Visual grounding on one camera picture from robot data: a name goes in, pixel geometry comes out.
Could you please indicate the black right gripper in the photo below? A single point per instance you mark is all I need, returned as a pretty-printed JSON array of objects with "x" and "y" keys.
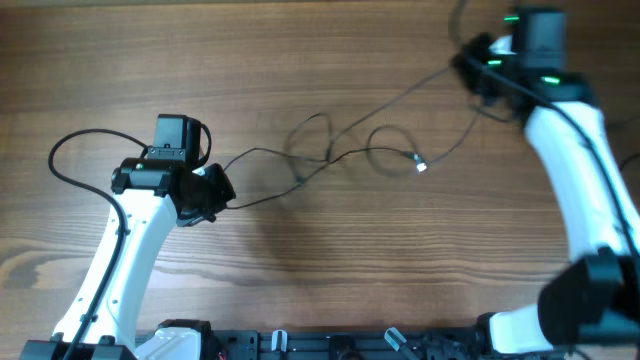
[{"x": 480, "y": 45}]

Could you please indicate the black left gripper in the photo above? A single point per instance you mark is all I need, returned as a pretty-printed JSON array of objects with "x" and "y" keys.
[{"x": 223, "y": 194}]

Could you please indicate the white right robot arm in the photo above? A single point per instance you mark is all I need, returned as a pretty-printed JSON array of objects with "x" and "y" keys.
[{"x": 595, "y": 299}]

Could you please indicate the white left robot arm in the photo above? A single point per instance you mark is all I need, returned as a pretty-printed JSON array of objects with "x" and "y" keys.
[{"x": 170, "y": 184}]

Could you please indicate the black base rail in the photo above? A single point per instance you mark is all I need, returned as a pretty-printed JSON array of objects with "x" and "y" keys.
[{"x": 434, "y": 344}]

